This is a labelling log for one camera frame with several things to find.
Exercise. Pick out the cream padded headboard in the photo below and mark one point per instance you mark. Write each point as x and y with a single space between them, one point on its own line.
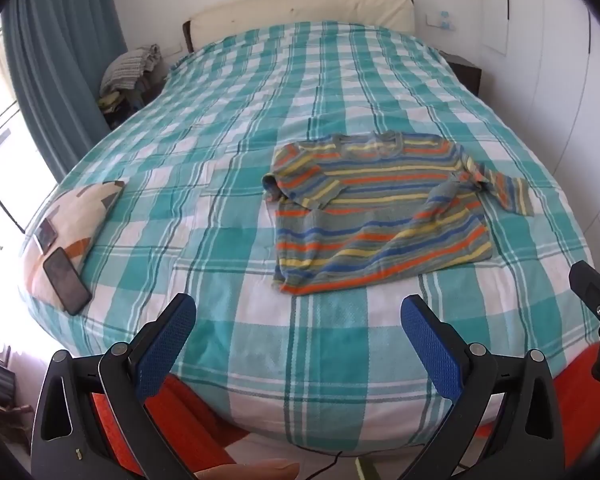
305 7

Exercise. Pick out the teal curtain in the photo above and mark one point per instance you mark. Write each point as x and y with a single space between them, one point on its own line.
55 60

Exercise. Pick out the patterned beige cushion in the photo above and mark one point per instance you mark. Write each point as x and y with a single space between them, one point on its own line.
80 210

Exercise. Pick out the person's left hand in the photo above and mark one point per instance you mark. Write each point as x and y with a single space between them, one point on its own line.
250 471

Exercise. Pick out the pile of clothes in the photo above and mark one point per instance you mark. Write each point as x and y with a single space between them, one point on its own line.
130 65

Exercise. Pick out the teal plaid bedspread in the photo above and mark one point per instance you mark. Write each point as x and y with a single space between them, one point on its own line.
230 160

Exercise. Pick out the window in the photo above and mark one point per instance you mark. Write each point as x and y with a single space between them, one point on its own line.
0 170

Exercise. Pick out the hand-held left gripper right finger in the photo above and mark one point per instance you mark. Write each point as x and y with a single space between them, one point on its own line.
430 345

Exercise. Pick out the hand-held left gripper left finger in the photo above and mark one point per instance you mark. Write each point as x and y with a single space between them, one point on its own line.
165 350

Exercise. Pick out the white wall socket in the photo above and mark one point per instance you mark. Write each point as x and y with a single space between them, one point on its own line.
442 20

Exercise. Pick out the small dark card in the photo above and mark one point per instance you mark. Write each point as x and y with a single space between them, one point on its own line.
46 234

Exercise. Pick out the striped knit sweater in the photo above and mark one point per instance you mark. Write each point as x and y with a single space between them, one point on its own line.
380 210

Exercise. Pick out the green strip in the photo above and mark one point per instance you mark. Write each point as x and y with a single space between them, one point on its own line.
367 469

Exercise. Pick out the white wall panel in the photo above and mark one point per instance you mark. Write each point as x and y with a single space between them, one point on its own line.
495 10

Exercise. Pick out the black smartphone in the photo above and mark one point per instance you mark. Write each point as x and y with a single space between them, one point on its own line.
65 280

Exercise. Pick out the dark bedside table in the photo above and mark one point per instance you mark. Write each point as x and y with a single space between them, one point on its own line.
125 110
467 72

